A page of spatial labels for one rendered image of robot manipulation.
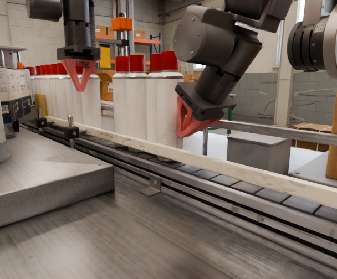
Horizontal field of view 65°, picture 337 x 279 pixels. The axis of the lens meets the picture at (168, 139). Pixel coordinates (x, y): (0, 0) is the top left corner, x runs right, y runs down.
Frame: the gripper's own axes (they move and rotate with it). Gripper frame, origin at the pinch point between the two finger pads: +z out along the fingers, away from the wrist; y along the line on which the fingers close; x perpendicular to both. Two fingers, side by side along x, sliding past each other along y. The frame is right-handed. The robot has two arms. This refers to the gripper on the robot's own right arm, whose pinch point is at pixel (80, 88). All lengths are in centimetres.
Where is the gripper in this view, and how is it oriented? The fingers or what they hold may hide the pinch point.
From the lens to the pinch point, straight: 68.2
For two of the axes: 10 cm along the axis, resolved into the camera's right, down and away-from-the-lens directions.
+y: 6.9, 1.7, -7.1
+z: -0.1, 9.8, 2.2
